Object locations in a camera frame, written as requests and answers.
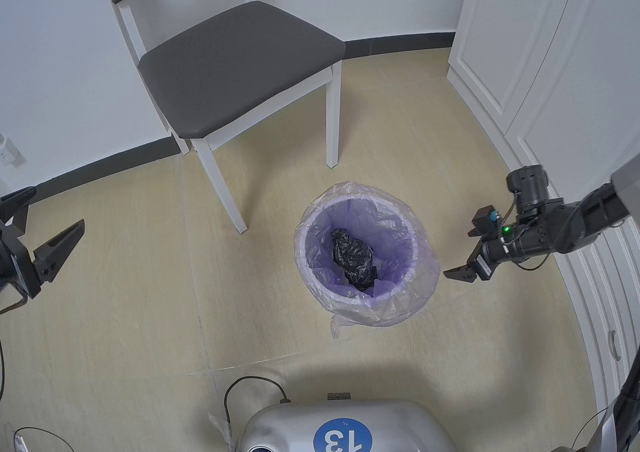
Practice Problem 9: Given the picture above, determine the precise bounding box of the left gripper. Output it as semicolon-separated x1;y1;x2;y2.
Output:
0;186;86;300

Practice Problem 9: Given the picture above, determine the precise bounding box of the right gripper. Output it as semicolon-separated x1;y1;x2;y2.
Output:
443;236;527;285

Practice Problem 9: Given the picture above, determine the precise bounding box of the purple plastic bag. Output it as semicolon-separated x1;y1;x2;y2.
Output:
293;181;441;340

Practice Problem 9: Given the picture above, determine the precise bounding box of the black plastic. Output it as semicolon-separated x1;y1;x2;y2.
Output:
330;228;378;291

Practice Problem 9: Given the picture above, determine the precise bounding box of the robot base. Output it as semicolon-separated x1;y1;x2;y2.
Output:
242;392;456;452

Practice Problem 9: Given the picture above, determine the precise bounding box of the white trash bin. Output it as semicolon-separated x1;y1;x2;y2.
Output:
300;193;418;311

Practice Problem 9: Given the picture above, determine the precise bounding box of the small white device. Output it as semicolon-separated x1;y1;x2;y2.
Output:
0;422;27;452

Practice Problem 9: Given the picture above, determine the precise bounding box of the grey and white chair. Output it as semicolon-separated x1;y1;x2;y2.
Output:
95;0;347;233

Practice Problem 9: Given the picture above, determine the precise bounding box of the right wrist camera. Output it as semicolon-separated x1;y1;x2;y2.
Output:
468;207;502;239

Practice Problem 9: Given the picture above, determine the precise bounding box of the black cable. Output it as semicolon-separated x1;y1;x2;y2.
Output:
0;285;27;316
223;376;292;423

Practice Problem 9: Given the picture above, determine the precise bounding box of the white wall socket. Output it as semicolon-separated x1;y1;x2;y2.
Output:
0;133;25;167

